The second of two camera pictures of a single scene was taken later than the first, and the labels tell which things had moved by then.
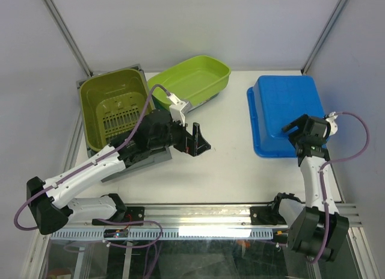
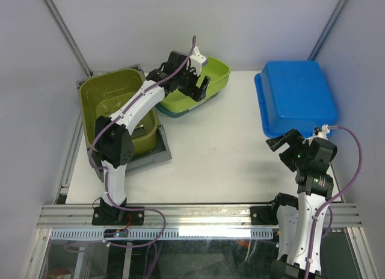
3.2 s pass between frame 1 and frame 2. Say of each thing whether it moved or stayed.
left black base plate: stayed
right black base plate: stayed
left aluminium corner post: stayed
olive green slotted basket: stayed
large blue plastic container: moved
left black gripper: moved
